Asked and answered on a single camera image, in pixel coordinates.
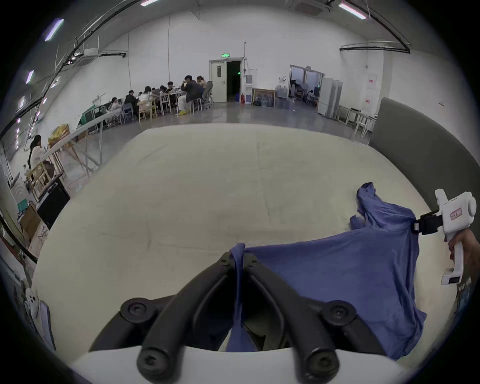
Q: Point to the cardboard carton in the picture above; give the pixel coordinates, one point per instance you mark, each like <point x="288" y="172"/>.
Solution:
<point x="29" y="221"/>

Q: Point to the white cabinet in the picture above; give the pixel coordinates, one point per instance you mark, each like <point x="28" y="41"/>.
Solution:
<point x="329" y="97"/>

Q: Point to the wooden chair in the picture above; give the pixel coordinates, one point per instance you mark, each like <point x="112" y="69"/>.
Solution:
<point x="40" y="180"/>

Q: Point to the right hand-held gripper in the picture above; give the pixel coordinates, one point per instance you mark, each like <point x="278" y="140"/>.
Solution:
<point x="455" y="213"/>

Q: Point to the bed with beige sheet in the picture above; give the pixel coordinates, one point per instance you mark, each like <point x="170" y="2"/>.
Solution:
<point x="206" y="187"/>

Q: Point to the blue shirt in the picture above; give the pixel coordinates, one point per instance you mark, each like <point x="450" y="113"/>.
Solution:
<point x="337" y="270"/>

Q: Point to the framed picture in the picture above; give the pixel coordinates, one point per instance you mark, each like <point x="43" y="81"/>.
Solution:
<point x="263" y="97"/>

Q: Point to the grey door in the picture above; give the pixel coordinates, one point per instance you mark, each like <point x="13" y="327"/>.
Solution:
<point x="218" y="80"/>

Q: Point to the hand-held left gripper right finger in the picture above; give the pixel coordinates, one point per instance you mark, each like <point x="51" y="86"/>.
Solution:
<point x="288" y="311"/>

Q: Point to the person's right hand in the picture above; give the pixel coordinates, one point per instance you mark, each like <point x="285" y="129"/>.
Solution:
<point x="468" y="243"/>

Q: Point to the black box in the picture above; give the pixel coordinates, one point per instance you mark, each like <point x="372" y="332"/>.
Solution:
<point x="52" y="204"/>

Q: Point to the long white table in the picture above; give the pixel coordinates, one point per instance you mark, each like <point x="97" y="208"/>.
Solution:
<point x="84" y="127"/>

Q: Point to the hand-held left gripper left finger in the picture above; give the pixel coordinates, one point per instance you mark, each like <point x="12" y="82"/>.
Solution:
<point x="165" y="322"/>

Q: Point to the group of people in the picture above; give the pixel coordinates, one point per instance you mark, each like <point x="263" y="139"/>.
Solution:
<point x="165" y="95"/>

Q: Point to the small white table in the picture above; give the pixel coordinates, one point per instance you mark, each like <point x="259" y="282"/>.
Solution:
<point x="358" y="118"/>

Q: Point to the grey padded headboard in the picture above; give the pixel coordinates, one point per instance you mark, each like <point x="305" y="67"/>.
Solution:
<point x="412" y="142"/>

